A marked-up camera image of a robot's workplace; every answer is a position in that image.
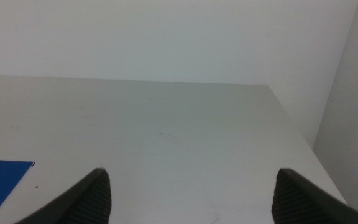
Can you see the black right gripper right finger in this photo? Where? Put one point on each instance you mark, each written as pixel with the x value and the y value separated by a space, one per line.
pixel 303 202

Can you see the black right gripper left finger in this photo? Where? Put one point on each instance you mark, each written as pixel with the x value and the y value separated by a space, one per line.
pixel 85 202

